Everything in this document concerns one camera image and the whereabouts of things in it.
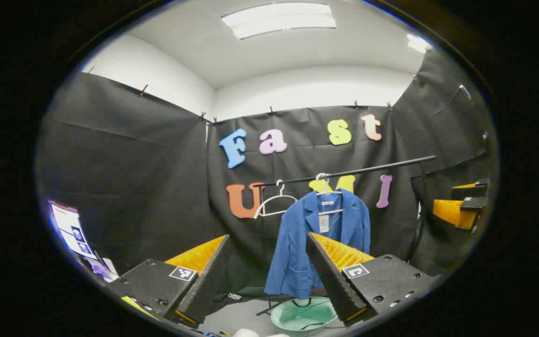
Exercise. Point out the small ceiling light panel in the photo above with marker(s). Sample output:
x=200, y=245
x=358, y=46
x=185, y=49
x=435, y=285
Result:
x=417, y=43

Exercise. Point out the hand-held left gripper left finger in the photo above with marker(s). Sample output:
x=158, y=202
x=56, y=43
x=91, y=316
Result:
x=206, y=285

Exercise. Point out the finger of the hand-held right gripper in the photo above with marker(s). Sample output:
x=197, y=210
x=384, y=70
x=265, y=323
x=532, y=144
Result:
x=473, y=203
x=468, y=192

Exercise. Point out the green laundry hamper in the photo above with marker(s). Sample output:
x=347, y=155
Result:
x=297, y=323

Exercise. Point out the white plastic hanger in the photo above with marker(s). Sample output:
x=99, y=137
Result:
x=329, y=193
x=276, y=197

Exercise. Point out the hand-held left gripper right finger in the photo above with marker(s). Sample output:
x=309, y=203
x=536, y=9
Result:
x=332, y=281

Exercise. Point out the black clothes rack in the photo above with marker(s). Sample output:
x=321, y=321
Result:
x=382, y=166

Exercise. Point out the large ceiling light panel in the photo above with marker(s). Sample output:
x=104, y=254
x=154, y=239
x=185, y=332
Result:
x=279, y=18

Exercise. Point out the computer monitor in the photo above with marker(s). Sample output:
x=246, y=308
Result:
x=70, y=227

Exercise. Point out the person's left white shoe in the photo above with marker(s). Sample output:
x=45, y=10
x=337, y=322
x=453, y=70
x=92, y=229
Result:
x=246, y=333

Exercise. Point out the white printed papers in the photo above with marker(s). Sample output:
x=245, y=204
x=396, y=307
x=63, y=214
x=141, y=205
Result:
x=105, y=271

